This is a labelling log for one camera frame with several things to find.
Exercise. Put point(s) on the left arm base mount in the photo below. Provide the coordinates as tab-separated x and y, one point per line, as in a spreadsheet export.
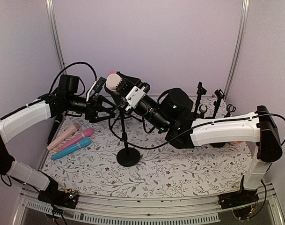
65	198

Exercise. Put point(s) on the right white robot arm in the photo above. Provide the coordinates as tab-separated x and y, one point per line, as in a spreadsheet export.
172	114

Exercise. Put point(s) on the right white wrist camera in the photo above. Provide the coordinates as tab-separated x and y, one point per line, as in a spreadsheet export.
133	98

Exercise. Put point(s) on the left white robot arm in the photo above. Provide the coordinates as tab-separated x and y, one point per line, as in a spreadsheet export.
63	98

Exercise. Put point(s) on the floral table mat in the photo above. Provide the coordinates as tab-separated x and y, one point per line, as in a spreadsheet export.
163	171

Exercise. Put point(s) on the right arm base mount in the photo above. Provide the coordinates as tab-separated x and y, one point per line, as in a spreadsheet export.
237	198

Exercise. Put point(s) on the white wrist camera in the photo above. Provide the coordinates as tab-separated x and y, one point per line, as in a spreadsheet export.
133	98
95	88

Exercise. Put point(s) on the short pink microphone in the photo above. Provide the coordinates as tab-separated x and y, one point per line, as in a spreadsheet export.
86	133

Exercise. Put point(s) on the right aluminium frame post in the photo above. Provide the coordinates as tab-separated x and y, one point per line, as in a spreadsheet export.
238	46

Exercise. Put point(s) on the tall pink microphone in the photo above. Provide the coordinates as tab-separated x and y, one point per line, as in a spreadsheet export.
112	72

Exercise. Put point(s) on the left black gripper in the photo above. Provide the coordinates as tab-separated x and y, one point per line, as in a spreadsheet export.
94	105

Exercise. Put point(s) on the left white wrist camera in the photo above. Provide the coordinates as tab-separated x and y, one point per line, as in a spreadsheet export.
95	88

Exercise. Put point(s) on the left aluminium frame post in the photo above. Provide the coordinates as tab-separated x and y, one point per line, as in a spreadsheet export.
54	33

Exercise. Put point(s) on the black tripod shock-mount stand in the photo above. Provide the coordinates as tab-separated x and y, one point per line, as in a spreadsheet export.
125	117

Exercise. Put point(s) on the beige microphone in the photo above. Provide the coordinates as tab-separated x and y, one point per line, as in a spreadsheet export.
70	131
113	80

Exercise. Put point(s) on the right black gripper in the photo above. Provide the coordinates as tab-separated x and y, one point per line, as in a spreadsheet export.
133	82

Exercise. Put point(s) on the round stand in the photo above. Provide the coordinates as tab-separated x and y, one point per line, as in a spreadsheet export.
202	109
220	96
128	156
200	92
230	108

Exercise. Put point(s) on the black microphone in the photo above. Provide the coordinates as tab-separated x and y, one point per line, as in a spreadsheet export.
56	124

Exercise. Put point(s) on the blue microphone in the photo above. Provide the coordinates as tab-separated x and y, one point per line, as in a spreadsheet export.
80	144

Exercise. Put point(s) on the front aluminium rail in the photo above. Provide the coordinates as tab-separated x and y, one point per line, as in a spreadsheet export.
196	210

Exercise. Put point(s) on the orange patterned small bowl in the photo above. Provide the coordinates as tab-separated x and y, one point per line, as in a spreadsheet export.
236	142

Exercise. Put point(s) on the aluminium frame post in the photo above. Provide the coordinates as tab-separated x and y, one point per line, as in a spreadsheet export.
54	33
238	46

